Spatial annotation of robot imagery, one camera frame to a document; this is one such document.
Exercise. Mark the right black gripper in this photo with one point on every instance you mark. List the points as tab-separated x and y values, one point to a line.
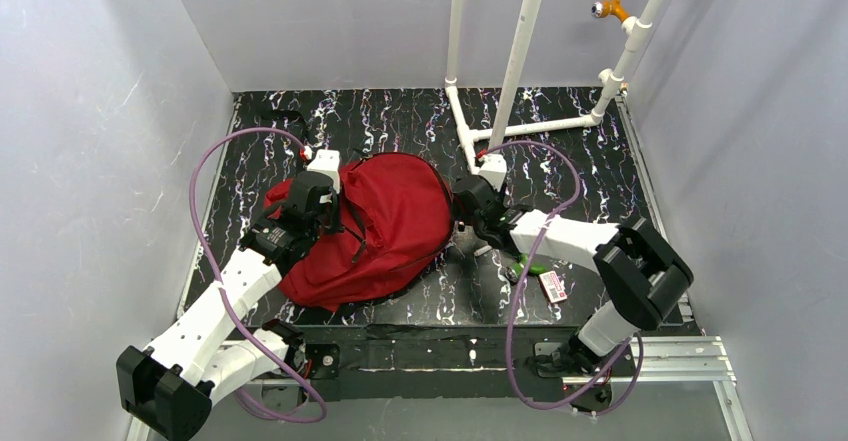
468	201

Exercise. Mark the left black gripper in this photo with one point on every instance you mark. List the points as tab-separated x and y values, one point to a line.
324	202

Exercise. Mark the white pen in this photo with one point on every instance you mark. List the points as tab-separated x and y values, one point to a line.
482	250

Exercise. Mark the red student backpack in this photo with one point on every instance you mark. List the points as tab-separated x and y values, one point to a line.
395	219

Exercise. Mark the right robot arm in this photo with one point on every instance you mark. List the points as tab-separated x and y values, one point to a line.
644	277

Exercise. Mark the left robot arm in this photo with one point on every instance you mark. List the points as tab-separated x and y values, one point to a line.
172	384

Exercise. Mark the small red white card box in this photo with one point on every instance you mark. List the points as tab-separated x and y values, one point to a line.
552	286

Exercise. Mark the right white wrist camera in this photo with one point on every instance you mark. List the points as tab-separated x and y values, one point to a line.
493	169

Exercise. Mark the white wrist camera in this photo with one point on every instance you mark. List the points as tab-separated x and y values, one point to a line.
493	169
323	161

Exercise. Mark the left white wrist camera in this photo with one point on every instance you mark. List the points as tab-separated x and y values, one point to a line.
323	161

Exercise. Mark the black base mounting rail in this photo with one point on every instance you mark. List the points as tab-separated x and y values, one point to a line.
428	362

